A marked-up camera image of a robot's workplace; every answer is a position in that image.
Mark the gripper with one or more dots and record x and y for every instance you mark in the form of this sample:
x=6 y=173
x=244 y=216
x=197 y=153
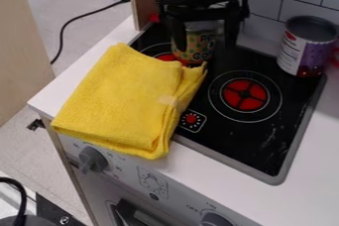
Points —
x=204 y=1

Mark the dotted yellow can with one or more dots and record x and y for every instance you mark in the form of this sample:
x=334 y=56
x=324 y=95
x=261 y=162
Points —
x=199 y=45

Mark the white and purple can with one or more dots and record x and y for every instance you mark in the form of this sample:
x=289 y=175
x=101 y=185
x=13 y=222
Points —
x=304 y=49

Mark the yellow cloth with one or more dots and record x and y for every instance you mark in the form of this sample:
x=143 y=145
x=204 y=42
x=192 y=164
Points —
x=129 y=101

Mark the toy stove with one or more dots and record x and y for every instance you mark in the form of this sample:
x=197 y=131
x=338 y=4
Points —
x=256 y=127

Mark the light wooden board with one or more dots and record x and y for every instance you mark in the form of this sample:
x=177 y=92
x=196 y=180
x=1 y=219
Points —
x=21 y=48

